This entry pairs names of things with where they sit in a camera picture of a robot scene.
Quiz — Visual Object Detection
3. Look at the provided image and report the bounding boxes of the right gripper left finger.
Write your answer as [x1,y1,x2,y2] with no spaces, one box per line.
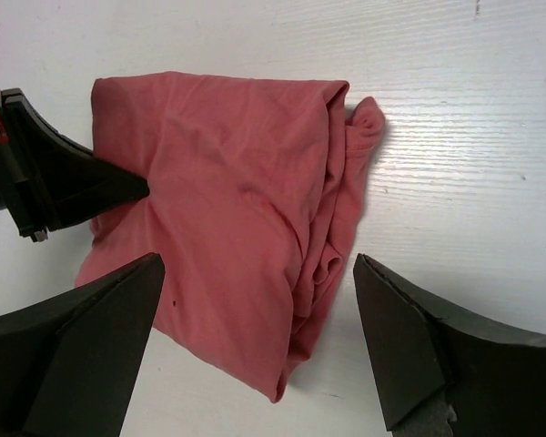
[0,253,165,436]

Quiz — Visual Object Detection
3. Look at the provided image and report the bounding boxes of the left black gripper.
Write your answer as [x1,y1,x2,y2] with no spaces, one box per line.
[0,88,149,241]

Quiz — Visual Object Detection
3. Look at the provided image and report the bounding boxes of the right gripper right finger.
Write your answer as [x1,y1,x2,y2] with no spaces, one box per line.
[353,254,546,436]

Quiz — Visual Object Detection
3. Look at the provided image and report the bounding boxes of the red t-shirt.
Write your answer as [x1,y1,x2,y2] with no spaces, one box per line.
[76,72,386,402]

